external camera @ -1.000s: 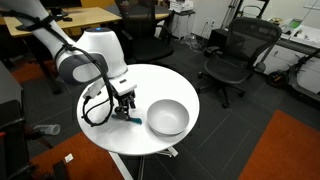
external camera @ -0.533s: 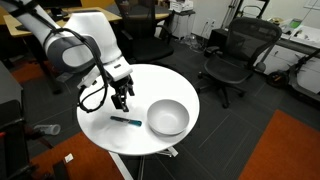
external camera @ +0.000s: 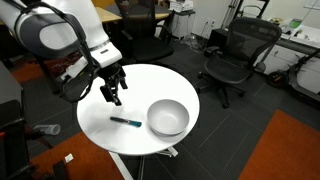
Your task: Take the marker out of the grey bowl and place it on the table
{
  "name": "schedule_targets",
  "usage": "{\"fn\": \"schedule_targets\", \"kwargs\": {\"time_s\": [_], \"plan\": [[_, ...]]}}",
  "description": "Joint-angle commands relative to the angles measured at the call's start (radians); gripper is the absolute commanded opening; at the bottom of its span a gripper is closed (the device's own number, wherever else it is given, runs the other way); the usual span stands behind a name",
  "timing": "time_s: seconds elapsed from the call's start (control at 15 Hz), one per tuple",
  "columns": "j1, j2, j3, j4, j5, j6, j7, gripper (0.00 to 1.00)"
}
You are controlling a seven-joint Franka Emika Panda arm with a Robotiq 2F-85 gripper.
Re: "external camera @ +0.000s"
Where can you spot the small white paper tag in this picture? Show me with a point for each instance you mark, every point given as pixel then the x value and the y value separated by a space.
pixel 68 158

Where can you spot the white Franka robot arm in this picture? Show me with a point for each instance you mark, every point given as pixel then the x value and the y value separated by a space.
pixel 50 30

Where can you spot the black mesh office chair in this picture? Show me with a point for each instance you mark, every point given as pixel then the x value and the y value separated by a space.
pixel 253 36

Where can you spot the black floor box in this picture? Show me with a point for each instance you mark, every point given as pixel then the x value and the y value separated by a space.
pixel 218 38

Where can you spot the white workbench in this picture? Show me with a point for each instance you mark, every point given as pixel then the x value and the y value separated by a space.
pixel 310 36

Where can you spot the white printer box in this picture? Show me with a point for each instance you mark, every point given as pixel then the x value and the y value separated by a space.
pixel 181 6

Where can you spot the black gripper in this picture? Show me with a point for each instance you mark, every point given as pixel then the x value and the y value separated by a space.
pixel 110 75

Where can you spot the black metal stand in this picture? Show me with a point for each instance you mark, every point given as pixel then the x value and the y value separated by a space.
pixel 238 11

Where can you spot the black padded office chair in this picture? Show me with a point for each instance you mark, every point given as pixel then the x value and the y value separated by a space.
pixel 150 50

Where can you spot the clear plastic cup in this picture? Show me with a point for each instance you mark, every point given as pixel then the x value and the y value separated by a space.
pixel 50 129

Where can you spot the grey bowl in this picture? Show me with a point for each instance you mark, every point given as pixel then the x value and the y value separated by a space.
pixel 168 115

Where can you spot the wooden desk behind chair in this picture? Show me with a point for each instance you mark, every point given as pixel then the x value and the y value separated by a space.
pixel 161 15

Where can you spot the black electric scooter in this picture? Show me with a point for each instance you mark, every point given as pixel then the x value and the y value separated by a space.
pixel 276 78

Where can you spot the black cabinet with grey top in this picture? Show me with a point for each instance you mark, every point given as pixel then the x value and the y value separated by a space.
pixel 10 133

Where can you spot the teal marker with black cap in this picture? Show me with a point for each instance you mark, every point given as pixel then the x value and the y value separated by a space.
pixel 125 121

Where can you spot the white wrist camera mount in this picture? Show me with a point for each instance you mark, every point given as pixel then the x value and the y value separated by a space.
pixel 78 68

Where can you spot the light wooden desk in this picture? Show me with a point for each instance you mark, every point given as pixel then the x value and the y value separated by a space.
pixel 106 15

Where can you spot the white drawer cabinet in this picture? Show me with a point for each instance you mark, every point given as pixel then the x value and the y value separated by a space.
pixel 182 25

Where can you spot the white table base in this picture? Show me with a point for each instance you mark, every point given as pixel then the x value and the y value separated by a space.
pixel 120 165

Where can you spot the green item on workbench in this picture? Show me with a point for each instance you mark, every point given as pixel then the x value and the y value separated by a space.
pixel 295 23

